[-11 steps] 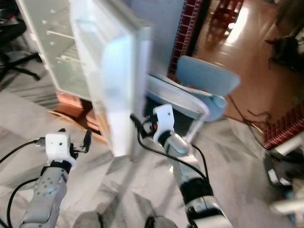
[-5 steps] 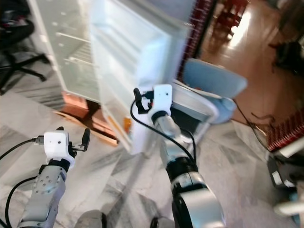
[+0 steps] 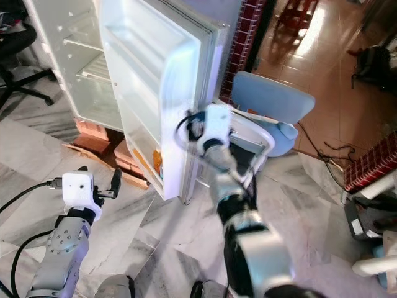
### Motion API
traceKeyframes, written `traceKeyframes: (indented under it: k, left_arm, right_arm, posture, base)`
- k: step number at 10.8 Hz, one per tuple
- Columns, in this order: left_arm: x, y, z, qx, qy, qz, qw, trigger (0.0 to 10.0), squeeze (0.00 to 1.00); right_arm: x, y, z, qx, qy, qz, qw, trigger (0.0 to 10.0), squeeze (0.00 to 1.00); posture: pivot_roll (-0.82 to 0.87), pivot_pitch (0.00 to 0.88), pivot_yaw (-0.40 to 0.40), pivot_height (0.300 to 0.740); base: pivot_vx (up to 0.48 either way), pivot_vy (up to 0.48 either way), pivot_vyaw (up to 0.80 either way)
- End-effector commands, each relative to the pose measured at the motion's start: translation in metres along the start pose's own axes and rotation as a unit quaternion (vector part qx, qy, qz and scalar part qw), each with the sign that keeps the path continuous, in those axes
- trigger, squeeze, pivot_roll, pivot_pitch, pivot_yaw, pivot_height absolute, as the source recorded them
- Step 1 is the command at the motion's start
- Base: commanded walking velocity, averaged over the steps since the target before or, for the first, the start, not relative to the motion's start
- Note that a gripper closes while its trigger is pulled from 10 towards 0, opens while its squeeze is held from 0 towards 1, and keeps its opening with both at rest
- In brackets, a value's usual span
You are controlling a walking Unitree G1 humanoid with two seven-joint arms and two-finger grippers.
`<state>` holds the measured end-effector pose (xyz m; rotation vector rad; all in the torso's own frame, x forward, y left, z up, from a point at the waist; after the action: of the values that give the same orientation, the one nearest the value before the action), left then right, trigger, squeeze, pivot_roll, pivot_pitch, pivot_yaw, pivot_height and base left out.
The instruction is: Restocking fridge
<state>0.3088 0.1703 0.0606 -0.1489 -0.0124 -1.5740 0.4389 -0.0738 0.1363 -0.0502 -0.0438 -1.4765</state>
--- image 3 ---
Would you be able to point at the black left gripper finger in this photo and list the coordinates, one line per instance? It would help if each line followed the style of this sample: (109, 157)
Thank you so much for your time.
(82, 169)
(116, 182)

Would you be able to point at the orange drink bottle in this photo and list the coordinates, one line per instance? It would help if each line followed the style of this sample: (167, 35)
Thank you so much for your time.
(157, 161)

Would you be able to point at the white fridge door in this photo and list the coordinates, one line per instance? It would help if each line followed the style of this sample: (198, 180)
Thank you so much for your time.
(173, 81)

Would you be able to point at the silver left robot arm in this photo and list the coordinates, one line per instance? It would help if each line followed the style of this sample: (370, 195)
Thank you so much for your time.
(65, 248)

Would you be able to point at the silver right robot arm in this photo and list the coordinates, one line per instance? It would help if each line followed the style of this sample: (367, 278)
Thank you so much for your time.
(260, 248)

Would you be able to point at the red brick fridge base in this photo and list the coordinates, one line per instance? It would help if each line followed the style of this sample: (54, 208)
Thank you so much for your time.
(93, 139)

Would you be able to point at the white fridge shelf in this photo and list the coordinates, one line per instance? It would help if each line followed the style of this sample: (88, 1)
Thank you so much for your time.
(85, 45)
(99, 69)

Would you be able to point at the white blue folding chair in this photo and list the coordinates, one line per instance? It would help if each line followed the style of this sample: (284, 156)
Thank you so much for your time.
(273, 102)

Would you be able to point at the silver robot left leg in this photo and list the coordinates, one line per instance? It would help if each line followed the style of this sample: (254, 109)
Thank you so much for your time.
(116, 288)

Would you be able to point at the silver robot leg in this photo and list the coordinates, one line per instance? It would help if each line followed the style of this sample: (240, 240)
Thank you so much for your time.
(209, 290)
(116, 288)

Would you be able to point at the silver robot right leg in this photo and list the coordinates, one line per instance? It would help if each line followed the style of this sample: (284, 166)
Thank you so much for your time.
(209, 290)

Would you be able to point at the black office chair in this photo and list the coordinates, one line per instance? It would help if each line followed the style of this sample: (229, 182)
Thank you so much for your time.
(18, 40)

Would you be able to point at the black backpack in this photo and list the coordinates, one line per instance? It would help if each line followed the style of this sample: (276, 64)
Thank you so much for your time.
(372, 65)

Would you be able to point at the black bag with white label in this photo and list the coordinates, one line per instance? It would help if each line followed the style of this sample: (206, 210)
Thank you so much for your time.
(372, 217)

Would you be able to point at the white plastic side table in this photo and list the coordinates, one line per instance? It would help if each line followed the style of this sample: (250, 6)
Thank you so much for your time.
(375, 266)

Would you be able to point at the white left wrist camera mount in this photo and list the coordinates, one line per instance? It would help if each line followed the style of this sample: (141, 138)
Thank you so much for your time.
(80, 189)

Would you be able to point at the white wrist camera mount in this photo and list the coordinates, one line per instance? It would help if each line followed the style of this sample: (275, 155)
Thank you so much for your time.
(217, 124)
(80, 189)

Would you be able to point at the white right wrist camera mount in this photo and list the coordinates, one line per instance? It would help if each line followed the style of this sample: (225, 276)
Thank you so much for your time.
(217, 124)

